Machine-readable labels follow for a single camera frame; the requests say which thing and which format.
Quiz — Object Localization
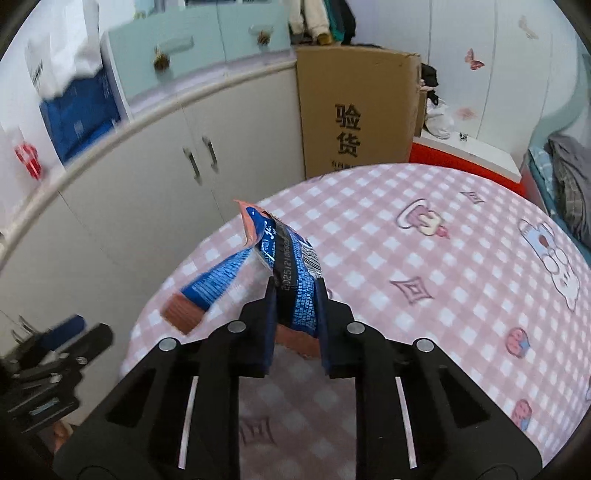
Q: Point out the white paper shopping bag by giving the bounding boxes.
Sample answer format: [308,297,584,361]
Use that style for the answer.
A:
[24,1,103,100]

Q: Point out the white plastic bag on floor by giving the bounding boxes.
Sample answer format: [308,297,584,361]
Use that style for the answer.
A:
[424,99,455,140]

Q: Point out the teal bunk bed frame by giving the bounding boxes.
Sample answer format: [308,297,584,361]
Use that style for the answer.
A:
[529,25,590,148]

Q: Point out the hanging jackets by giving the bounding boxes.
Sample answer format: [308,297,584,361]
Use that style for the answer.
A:
[283,0,356,46]

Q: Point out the brown cardboard box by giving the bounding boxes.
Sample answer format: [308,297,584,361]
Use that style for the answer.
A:
[295,46,422,179]

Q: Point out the blue cookie wrapper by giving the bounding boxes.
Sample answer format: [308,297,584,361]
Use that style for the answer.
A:
[160,201,322,359]

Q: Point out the grey folded duvet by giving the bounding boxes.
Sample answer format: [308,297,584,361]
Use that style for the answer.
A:
[548,133,590,247]

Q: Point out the white red plastic bag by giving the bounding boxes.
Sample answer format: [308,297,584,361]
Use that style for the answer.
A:
[0,124,52,222]

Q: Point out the person's left hand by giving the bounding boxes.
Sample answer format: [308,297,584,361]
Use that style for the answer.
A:
[52,421,74,453]

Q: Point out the white wardrobe with butterflies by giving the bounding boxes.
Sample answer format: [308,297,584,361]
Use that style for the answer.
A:
[349,0,576,160]

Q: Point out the blue fabric bag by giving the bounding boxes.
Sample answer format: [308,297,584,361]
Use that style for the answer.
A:
[39,69,120,165]

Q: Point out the white low platform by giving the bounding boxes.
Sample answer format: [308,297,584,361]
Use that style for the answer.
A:
[409,130,526,198]

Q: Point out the teal drawer unit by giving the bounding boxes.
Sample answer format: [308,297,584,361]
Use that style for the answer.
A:
[101,1,293,119]

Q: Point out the white low cabinet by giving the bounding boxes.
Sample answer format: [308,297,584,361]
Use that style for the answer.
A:
[1,62,304,424]

